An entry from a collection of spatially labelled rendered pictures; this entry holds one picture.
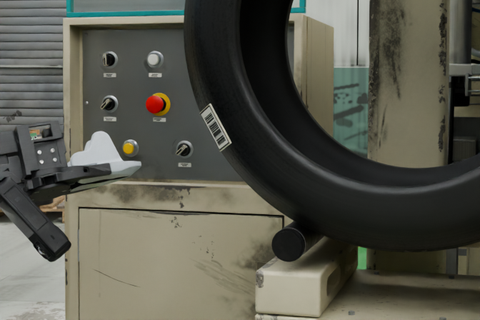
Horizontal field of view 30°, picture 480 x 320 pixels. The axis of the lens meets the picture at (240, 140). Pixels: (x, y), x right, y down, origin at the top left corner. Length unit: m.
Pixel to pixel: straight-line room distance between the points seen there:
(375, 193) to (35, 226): 0.42
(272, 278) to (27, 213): 0.34
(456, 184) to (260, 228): 0.85
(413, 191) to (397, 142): 0.40
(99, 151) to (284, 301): 0.32
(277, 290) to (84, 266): 0.93
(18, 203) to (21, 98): 10.07
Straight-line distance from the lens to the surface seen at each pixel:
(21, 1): 11.19
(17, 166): 1.10
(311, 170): 1.15
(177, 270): 1.99
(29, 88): 11.11
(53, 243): 1.09
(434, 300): 1.34
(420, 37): 1.53
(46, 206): 7.72
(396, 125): 1.53
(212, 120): 1.20
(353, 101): 10.44
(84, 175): 1.08
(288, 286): 1.20
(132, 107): 2.04
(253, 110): 1.16
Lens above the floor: 1.10
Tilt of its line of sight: 3 degrees down
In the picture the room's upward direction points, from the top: straight up
